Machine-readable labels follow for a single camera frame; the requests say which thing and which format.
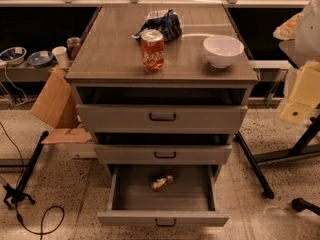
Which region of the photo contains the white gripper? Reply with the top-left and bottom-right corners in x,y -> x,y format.
280,61 -> 320,124

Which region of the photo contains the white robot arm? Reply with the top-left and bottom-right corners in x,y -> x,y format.
280,0 -> 320,124

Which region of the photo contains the bottom grey drawer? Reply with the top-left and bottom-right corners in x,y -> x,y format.
97,165 -> 228,227

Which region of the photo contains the grey drawer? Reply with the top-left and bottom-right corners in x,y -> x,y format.
77,104 -> 247,134
94,145 -> 232,165
97,165 -> 228,227

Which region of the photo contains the red soda can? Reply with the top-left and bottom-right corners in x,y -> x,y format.
141,30 -> 164,72

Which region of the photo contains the top grey drawer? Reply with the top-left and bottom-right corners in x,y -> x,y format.
77,104 -> 247,134

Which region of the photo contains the middle grey drawer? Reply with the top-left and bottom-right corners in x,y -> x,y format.
94,145 -> 232,165

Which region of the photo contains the black table with legs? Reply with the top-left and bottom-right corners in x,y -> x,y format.
235,40 -> 320,199

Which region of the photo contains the white bowl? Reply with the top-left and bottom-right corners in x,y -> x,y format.
203,35 -> 244,68

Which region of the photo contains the black caster foot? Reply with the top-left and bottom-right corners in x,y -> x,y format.
291,198 -> 320,216

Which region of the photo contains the blue chip bag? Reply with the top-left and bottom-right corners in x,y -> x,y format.
132,9 -> 182,42

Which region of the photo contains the brown glass jar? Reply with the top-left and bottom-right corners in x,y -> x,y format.
66,37 -> 81,59

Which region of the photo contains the white paper cup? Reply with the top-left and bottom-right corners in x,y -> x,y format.
52,46 -> 69,68

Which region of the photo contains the cardboard box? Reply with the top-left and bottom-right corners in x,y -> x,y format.
31,66 -> 91,144

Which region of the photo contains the blue bowl right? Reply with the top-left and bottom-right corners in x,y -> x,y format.
27,50 -> 53,68

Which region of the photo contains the blue bowl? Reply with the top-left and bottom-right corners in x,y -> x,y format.
27,50 -> 53,68
0,47 -> 27,66

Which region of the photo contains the grey low shelf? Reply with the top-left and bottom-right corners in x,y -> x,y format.
0,62 -> 58,82

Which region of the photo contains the blue bowl left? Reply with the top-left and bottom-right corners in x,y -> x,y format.
0,47 -> 27,66

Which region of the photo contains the black tripod stand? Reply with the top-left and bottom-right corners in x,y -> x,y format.
0,131 -> 49,210

